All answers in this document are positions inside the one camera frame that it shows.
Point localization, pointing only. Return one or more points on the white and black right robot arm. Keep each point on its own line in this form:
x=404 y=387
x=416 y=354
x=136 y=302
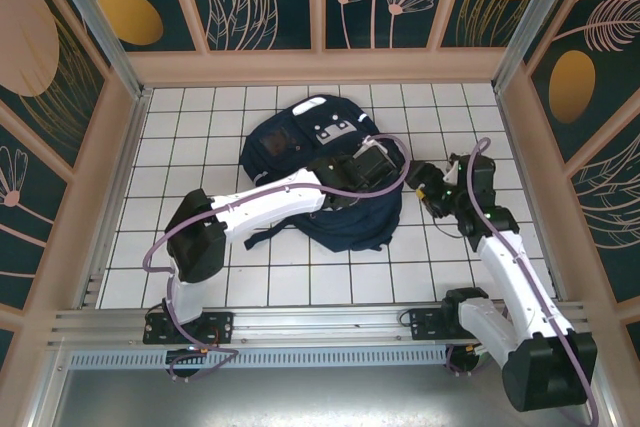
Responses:
x=515 y=282

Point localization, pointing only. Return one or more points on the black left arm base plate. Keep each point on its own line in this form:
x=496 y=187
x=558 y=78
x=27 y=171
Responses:
x=220 y=327

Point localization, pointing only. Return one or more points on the navy blue backpack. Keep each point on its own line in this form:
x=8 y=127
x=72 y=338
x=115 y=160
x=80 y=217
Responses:
x=350 y=227

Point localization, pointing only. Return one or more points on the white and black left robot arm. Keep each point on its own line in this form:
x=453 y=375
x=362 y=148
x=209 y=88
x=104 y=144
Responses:
x=270 y=202

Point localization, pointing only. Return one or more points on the long aluminium mounting rail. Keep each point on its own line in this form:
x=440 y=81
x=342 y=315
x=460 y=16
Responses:
x=320 y=319

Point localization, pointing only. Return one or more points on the aluminium corner post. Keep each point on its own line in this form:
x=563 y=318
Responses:
x=530 y=22
x=100 y=32

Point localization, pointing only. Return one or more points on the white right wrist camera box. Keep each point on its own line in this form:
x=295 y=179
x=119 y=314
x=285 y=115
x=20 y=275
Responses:
x=451 y=172

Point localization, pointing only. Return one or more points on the aluminium table side rail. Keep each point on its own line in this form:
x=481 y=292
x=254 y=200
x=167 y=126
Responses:
x=524 y=172
x=117 y=197

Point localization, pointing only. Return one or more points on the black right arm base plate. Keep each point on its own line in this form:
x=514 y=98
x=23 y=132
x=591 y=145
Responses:
x=425 y=324

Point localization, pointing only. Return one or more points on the grey metal sheet panel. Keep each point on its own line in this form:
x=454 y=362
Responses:
x=320 y=397

